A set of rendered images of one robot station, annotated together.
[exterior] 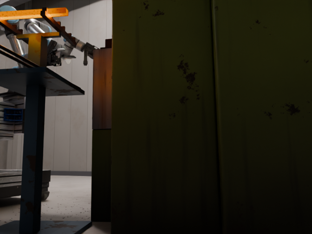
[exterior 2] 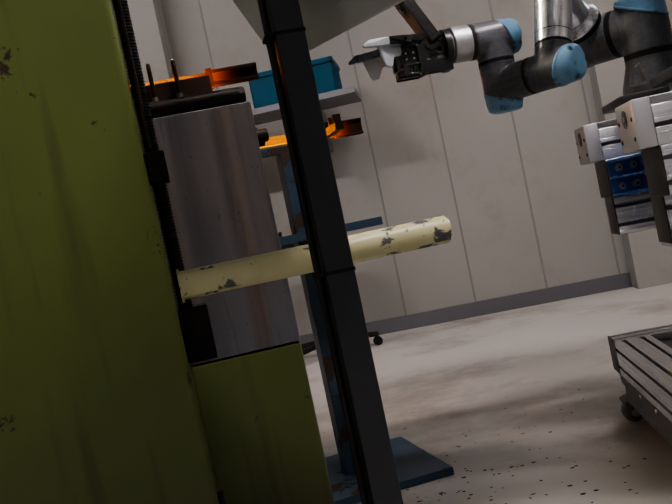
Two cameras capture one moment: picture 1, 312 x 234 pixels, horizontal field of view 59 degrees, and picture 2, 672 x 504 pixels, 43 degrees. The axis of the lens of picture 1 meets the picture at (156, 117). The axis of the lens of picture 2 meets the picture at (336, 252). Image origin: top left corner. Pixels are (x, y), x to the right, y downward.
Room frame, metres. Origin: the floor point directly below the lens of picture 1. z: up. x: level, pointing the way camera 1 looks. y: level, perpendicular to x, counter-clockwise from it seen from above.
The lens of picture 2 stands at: (3.31, -0.17, 0.66)
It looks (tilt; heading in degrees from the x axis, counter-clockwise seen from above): 2 degrees down; 160
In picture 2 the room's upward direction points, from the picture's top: 12 degrees counter-clockwise
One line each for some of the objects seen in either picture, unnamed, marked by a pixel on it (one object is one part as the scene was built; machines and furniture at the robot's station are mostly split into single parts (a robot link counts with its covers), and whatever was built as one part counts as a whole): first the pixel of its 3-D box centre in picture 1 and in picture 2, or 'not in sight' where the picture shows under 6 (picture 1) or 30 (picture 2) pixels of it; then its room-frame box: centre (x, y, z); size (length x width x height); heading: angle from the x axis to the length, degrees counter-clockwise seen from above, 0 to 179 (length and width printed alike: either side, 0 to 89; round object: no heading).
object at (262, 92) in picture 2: not in sight; (297, 87); (-0.91, 1.36, 1.41); 0.45 x 0.34 x 0.18; 62
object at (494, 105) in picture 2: not in sight; (507, 83); (1.78, 0.85, 0.88); 0.11 x 0.08 x 0.11; 26
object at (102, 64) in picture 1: (150, 93); (127, 253); (1.59, 0.03, 0.69); 0.56 x 0.38 x 0.45; 80
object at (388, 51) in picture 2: (68, 59); (385, 53); (1.78, 0.58, 0.98); 0.09 x 0.03 x 0.06; 116
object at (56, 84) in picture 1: (36, 84); (305, 235); (1.20, 0.54, 0.65); 0.40 x 0.30 x 0.02; 174
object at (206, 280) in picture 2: not in sight; (317, 256); (2.04, 0.27, 0.62); 0.44 x 0.05 x 0.05; 80
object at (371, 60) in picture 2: (59, 53); (372, 66); (1.66, 0.60, 0.98); 0.09 x 0.03 x 0.06; 44
